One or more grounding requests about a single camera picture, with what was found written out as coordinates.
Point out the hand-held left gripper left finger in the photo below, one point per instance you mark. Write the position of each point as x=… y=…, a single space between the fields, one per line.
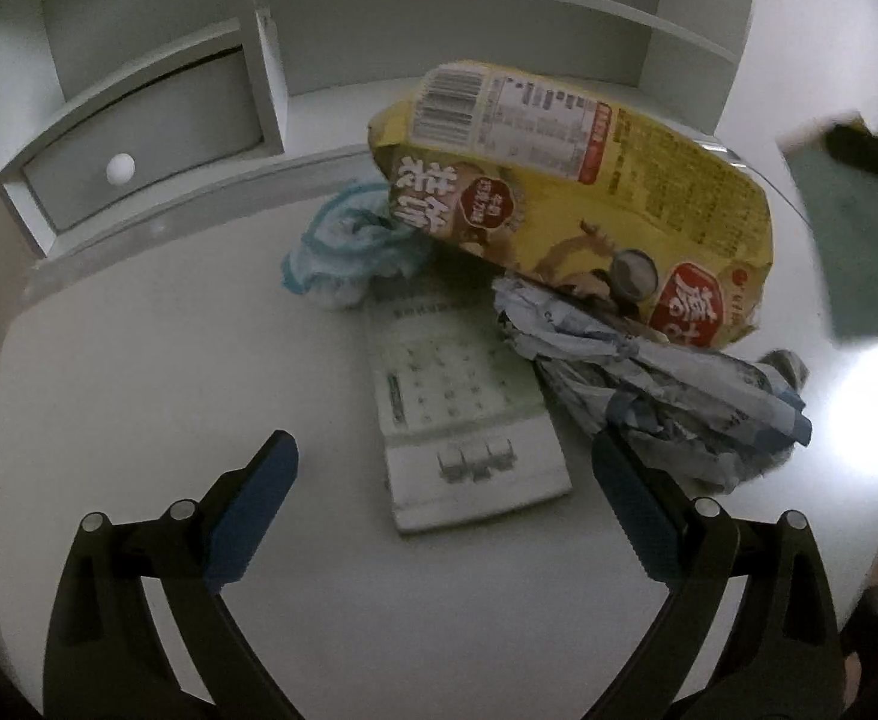
x=253 y=506

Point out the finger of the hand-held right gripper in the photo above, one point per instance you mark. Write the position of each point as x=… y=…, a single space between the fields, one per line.
x=870 y=150

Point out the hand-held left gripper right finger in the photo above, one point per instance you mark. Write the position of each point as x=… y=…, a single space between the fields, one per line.
x=634 y=502

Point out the green card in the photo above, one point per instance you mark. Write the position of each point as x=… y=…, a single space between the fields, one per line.
x=851 y=255

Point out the blue white wrapper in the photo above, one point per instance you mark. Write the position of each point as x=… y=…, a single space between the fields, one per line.
x=634 y=375

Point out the yellow snack bag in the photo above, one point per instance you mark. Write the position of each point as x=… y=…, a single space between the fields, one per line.
x=634 y=187

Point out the crumpled light blue paper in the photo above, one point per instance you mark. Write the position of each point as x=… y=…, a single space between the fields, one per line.
x=349 y=240

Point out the round white drawer knob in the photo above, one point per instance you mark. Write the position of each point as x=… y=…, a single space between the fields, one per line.
x=120 y=169

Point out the white drawer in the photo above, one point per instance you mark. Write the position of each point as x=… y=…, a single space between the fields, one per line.
x=168 y=127

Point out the white shelf unit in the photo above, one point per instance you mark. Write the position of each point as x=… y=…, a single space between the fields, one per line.
x=146 y=15

